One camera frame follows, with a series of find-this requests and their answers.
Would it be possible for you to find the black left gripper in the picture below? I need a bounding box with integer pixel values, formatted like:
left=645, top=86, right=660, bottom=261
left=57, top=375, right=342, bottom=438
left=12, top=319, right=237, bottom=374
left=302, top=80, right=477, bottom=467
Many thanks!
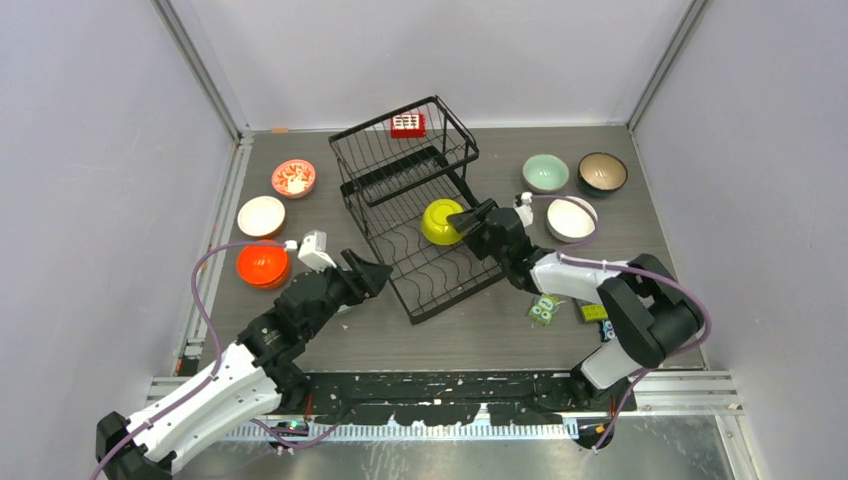
left=303, top=249, right=391, bottom=339

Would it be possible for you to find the yellow-green bowl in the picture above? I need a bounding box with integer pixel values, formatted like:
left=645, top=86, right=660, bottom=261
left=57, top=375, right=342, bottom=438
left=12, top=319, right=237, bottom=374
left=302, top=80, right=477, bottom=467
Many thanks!
left=421, top=198, right=464, bottom=246

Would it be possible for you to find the celadon bowl with flower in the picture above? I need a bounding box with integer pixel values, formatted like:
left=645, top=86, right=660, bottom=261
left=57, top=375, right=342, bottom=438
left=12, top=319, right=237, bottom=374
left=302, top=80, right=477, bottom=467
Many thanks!
left=521, top=154, right=571, bottom=194

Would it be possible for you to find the black wire dish rack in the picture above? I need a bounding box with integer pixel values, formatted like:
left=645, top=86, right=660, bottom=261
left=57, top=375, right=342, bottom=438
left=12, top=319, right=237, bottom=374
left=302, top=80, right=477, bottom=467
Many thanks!
left=328, top=95, right=505, bottom=325

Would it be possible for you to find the white ribbed bowl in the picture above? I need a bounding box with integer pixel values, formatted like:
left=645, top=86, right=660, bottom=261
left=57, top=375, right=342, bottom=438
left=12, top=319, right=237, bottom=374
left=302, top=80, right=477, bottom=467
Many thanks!
left=546, top=196, right=599, bottom=243

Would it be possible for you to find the white bowl red floral pattern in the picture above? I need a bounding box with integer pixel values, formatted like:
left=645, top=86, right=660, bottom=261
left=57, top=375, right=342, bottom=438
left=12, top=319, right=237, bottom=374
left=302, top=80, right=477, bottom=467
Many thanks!
left=271, top=159, right=317, bottom=198

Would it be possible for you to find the dark blue glazed bowl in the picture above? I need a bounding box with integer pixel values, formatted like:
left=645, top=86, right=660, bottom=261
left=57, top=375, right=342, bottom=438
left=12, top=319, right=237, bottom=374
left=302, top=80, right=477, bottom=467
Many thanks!
left=577, top=152, right=629, bottom=198

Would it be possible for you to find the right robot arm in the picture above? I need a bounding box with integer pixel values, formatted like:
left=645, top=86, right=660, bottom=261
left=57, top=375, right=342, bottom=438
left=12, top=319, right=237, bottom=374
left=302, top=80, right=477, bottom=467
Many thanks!
left=446, top=195, right=711, bottom=411

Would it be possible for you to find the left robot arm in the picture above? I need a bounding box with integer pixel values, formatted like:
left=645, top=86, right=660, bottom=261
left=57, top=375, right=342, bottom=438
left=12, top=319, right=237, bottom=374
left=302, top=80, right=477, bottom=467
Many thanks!
left=92, top=249, right=393, bottom=479

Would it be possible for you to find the red box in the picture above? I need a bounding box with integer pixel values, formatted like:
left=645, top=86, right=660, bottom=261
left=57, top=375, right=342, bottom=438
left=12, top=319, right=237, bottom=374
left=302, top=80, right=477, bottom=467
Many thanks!
left=389, top=113, right=427, bottom=139

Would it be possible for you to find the green owl toy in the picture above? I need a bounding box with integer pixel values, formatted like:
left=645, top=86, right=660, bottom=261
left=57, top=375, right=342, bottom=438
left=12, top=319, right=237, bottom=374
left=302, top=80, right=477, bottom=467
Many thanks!
left=527, top=294, right=561, bottom=326

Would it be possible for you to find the grey building block plate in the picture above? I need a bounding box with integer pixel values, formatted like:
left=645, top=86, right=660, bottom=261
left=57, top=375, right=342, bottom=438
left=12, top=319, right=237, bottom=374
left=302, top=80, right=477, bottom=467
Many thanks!
left=575, top=300, right=608, bottom=323

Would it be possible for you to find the blue owl card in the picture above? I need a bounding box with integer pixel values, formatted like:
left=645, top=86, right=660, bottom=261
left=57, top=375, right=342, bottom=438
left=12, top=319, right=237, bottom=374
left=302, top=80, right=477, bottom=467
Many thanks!
left=600, top=320, right=616, bottom=342

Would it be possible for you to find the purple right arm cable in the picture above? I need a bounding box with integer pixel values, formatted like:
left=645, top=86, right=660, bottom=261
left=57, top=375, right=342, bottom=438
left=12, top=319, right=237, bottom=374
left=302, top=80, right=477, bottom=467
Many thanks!
left=529, top=193, right=713, bottom=452

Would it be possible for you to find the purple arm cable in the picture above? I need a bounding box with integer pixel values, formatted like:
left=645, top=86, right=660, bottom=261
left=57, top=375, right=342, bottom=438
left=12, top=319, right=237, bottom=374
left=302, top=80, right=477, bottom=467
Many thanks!
left=529, top=193, right=713, bottom=452
left=89, top=239, right=299, bottom=480

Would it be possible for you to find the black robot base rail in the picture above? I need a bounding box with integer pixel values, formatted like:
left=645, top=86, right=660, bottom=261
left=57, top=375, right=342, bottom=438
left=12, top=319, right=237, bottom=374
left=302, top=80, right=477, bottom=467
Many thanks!
left=275, top=370, right=636, bottom=427

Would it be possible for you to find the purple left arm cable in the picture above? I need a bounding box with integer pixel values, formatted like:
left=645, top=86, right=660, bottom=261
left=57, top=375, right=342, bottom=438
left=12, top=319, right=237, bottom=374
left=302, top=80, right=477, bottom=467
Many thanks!
left=89, top=239, right=299, bottom=480

